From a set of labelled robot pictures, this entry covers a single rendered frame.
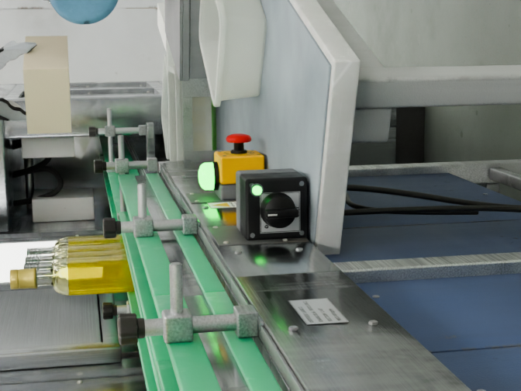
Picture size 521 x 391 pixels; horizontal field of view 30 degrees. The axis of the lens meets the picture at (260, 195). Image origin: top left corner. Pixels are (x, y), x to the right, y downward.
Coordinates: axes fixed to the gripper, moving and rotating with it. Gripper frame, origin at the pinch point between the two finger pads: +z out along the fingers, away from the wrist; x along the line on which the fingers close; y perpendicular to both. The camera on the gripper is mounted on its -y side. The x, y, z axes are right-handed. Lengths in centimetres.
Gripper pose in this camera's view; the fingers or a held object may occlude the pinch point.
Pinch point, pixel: (39, 84)
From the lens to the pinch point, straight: 178.9
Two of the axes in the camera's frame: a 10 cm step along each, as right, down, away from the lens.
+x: -0.5, 8.7, 4.8
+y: -1.7, -4.9, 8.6
